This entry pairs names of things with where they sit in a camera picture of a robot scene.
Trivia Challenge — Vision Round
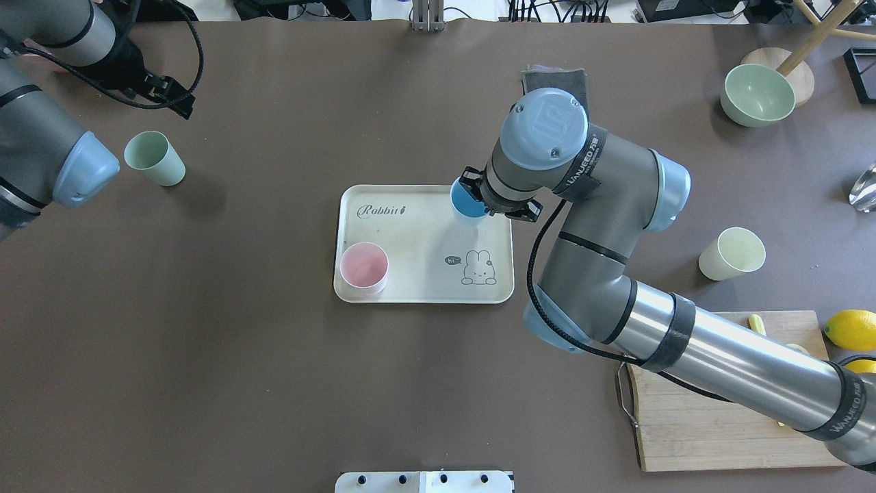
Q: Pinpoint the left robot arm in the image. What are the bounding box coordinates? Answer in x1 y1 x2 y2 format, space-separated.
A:
1 1 120 238

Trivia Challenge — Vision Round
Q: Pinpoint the metal mount bracket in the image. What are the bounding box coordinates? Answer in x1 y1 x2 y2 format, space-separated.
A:
411 0 446 32

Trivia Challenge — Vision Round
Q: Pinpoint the cream rabbit tray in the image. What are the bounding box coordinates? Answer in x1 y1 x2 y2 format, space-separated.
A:
333 184 515 305

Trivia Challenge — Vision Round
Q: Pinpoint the white control box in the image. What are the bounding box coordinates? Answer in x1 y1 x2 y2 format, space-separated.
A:
334 469 515 492

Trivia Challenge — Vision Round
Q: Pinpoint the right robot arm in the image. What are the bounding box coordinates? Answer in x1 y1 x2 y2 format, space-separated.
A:
459 87 875 473

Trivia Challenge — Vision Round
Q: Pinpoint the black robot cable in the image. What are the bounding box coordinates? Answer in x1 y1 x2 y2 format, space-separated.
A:
526 199 733 403

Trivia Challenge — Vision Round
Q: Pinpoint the pink plastic cup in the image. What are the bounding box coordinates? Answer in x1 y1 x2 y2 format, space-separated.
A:
339 242 390 296

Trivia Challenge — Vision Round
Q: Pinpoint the wooden stand pole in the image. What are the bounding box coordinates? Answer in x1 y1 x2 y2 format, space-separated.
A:
776 0 862 76

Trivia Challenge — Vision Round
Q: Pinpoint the yellow lemon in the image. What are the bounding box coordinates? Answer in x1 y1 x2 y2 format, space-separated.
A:
823 309 875 352
842 358 876 374

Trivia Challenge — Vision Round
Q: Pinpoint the bamboo cutting board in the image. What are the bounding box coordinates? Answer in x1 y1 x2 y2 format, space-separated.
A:
626 310 848 473

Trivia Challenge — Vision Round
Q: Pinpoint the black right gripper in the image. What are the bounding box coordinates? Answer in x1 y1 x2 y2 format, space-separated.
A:
458 166 543 222

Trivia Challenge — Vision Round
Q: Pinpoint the grey cloth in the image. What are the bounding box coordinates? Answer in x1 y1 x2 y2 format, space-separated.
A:
521 64 589 107

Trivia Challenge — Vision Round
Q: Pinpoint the pale yellow plastic cup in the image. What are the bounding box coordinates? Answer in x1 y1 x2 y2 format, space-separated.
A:
698 227 766 281

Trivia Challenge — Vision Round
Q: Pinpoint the green bowl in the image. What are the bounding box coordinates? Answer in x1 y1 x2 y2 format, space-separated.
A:
720 64 797 128

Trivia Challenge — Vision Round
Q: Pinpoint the shiny metal scoop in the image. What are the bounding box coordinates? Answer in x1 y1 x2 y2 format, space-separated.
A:
848 162 875 213

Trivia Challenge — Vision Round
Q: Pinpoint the blue plastic cup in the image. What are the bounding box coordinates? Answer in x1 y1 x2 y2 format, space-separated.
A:
450 178 489 228

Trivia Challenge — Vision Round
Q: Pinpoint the round wooden stand base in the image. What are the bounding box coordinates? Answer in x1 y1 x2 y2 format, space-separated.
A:
740 47 814 108

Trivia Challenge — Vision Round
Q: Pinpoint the green plastic cup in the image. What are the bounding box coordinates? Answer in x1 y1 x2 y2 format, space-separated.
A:
123 131 187 187

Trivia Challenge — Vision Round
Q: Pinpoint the left black gripper assembly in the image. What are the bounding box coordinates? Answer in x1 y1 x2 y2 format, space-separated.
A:
82 1 205 119

